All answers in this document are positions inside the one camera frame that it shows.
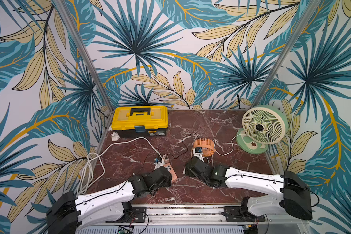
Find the pink power strip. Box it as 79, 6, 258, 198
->
162, 163, 177, 183

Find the pink USB charger adapter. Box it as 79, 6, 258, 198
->
161, 155, 169, 165

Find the white fan plug cable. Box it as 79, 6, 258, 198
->
203, 134, 240, 166

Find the black USB cable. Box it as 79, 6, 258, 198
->
140, 132, 199, 173

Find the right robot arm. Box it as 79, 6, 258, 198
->
185, 157, 313, 220

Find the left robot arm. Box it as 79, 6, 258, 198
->
46, 166, 173, 234

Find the small orange fan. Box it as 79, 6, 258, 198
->
193, 138, 216, 157

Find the green white desk fan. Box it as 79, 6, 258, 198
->
236, 105, 289, 155

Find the yellow black toolbox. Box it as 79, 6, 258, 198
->
111, 106, 169, 138

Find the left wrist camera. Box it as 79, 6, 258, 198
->
154, 157, 163, 170

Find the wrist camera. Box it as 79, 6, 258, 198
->
154, 157, 163, 170
193, 147, 204, 161

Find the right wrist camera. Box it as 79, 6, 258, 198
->
193, 147, 204, 161

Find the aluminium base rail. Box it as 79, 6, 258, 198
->
84, 203, 311, 234

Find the white power strip cable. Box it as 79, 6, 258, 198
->
75, 136, 163, 195

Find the white wall plug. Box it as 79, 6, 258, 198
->
110, 132, 120, 142

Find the right aluminium frame post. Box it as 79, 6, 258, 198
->
250, 0, 321, 108

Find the aluminium frame post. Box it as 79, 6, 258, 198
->
250, 0, 321, 108
51, 0, 115, 112

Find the left aluminium frame post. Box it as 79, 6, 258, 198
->
51, 0, 115, 112

